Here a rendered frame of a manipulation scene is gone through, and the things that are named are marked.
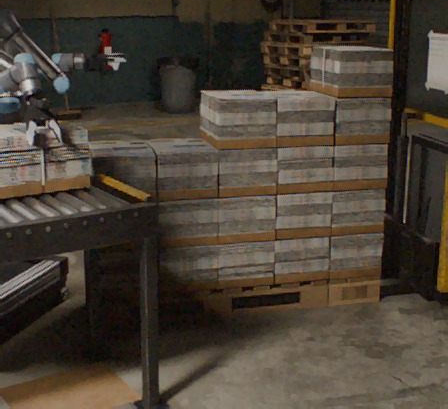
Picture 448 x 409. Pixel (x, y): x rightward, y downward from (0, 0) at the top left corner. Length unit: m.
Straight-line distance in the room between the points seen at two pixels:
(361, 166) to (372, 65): 0.50
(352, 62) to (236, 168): 0.75
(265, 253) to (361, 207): 0.54
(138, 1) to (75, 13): 0.97
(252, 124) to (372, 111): 0.61
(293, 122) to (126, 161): 0.81
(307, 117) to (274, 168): 0.29
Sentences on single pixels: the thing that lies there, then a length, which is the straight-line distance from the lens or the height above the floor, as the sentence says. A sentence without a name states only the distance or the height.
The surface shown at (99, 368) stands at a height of 0.00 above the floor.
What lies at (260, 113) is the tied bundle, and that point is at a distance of 3.54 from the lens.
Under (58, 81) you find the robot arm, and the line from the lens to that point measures 3.64.
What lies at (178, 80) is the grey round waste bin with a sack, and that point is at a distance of 10.51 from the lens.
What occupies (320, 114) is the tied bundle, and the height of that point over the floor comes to 0.99.
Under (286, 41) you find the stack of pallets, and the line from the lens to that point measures 9.99.
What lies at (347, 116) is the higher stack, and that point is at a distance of 3.69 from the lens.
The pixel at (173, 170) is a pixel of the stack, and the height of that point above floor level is 0.74.
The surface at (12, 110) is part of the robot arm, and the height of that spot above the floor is 1.00.
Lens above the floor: 1.49
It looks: 13 degrees down
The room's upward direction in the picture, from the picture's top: 1 degrees clockwise
